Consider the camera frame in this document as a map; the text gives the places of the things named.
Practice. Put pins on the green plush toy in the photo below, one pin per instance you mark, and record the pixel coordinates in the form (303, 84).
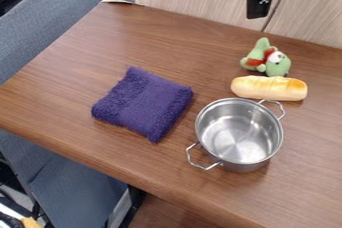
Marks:
(277, 62)

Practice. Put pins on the toy bread loaf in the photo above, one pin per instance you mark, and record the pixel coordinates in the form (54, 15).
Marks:
(269, 87)

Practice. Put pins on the silver pot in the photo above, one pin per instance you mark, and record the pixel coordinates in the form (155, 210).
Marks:
(239, 135)

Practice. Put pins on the purple cloth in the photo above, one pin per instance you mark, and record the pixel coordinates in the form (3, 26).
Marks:
(143, 104)

